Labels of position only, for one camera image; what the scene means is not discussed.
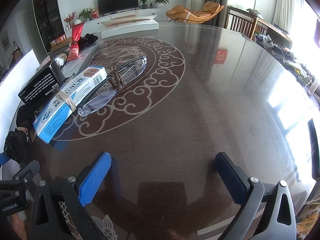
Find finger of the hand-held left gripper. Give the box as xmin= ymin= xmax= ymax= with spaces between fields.
xmin=0 ymin=160 xmax=42 ymax=195
xmin=0 ymin=152 xmax=12 ymax=167

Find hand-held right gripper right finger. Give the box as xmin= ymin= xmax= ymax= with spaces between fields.
xmin=215 ymin=151 xmax=298 ymax=240

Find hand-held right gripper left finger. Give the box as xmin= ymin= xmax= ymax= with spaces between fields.
xmin=29 ymin=151 xmax=112 ymax=240

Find black velvet beaded scrunchie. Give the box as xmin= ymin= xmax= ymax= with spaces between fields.
xmin=4 ymin=104 xmax=37 ymax=163

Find clear rimless glasses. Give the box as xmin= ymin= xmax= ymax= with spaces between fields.
xmin=77 ymin=55 xmax=148 ymax=117

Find black cardboard box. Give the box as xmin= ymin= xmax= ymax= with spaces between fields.
xmin=18 ymin=59 xmax=66 ymax=105

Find rhinestone bow hair clip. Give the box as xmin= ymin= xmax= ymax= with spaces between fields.
xmin=35 ymin=57 xmax=54 ymax=73

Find red gift bag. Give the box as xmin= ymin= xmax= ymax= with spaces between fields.
xmin=67 ymin=22 xmax=85 ymax=61

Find blue white medicine box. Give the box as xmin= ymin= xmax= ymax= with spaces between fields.
xmin=33 ymin=65 xmax=107 ymax=144

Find white board panel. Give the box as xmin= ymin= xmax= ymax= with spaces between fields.
xmin=0 ymin=49 xmax=44 ymax=117

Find dark chair back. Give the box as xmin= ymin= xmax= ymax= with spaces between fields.
xmin=307 ymin=119 xmax=320 ymax=188

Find patterned seat cushion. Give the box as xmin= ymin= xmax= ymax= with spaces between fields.
xmin=297 ymin=192 xmax=320 ymax=240

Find clear plastic wrapped packet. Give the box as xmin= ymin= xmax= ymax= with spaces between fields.
xmin=54 ymin=51 xmax=70 ymax=67

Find phone case in plastic bag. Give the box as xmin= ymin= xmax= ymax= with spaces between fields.
xmin=64 ymin=42 xmax=103 ymax=78

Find white cup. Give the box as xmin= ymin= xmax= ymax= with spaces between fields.
xmin=309 ymin=79 xmax=320 ymax=95

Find small cardboard box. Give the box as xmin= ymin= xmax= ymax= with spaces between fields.
xmin=50 ymin=35 xmax=67 ymax=47

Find pile of small clutter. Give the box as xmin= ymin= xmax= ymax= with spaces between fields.
xmin=255 ymin=34 xmax=320 ymax=85

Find black fabric item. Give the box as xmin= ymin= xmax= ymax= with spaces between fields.
xmin=79 ymin=33 xmax=99 ymax=49

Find dark display cabinet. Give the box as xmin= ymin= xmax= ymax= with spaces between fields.
xmin=32 ymin=0 xmax=66 ymax=53

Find wooden side table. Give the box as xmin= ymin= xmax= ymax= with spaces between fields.
xmin=255 ymin=16 xmax=293 ymax=48

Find wooden slatted chair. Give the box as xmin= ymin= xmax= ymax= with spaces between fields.
xmin=227 ymin=6 xmax=258 ymax=34

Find red flower plant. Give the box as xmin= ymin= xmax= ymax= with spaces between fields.
xmin=64 ymin=11 xmax=77 ymax=28

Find leafy green potted plant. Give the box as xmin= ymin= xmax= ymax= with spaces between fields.
xmin=79 ymin=7 xmax=93 ymax=22

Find orange lounge chair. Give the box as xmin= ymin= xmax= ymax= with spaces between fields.
xmin=165 ymin=1 xmax=224 ymax=24

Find white television cabinet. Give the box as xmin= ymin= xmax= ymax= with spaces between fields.
xmin=64 ymin=7 xmax=173 ymax=35

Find grey curtain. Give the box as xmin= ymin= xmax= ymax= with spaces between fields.
xmin=206 ymin=0 xmax=223 ymax=27

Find black television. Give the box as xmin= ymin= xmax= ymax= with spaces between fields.
xmin=97 ymin=0 xmax=139 ymax=14

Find brown cord bundle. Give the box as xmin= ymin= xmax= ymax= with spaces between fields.
xmin=108 ymin=69 xmax=126 ymax=91

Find framed wall picture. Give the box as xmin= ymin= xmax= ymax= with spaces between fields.
xmin=1 ymin=30 xmax=12 ymax=50

